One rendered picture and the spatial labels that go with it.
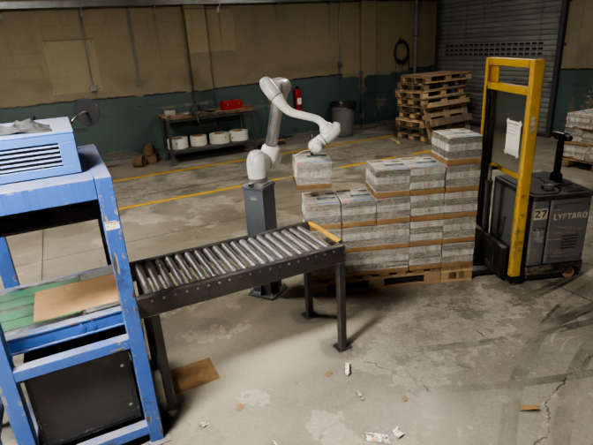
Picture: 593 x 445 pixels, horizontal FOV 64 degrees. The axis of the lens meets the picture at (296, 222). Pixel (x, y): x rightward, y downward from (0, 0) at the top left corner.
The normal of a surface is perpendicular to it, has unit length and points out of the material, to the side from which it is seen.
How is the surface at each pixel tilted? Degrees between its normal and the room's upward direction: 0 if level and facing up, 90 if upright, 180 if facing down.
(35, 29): 90
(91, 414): 90
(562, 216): 90
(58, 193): 90
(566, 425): 0
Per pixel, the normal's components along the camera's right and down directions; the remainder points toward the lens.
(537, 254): 0.10, 0.35
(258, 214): -0.47, 0.34
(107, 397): 0.44, 0.30
